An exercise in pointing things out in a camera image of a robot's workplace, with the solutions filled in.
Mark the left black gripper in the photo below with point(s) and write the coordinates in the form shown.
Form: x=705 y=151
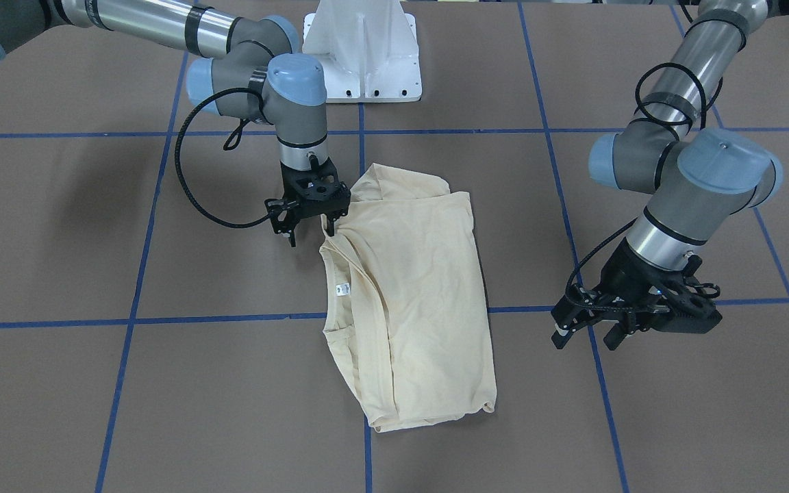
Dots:
x=624 y=272

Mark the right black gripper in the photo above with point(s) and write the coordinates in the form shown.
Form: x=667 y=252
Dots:
x=280 y=211

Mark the cream long-sleeve printed shirt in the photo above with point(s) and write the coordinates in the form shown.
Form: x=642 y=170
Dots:
x=407 y=322

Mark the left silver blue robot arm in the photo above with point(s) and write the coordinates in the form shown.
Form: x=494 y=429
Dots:
x=695 y=177

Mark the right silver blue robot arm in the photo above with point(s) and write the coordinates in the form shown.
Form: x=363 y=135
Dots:
x=246 y=69

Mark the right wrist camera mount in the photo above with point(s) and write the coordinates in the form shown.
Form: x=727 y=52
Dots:
x=281 y=218

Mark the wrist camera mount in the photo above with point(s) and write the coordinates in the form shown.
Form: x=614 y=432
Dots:
x=689 y=305
x=281 y=218

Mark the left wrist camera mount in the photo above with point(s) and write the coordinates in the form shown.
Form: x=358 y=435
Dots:
x=689 y=305

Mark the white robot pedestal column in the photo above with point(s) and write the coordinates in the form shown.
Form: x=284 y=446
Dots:
x=369 y=51

